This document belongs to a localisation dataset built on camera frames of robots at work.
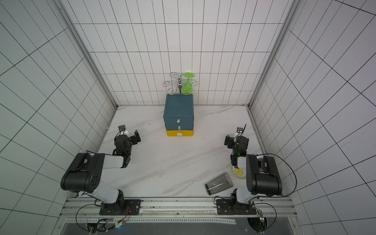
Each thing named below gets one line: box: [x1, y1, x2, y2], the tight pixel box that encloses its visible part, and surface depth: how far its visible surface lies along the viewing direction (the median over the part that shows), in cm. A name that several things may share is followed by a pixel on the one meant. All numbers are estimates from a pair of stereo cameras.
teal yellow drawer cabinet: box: [163, 94, 195, 137], surface depth 92 cm
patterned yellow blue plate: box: [230, 164, 247, 181], surface depth 85 cm
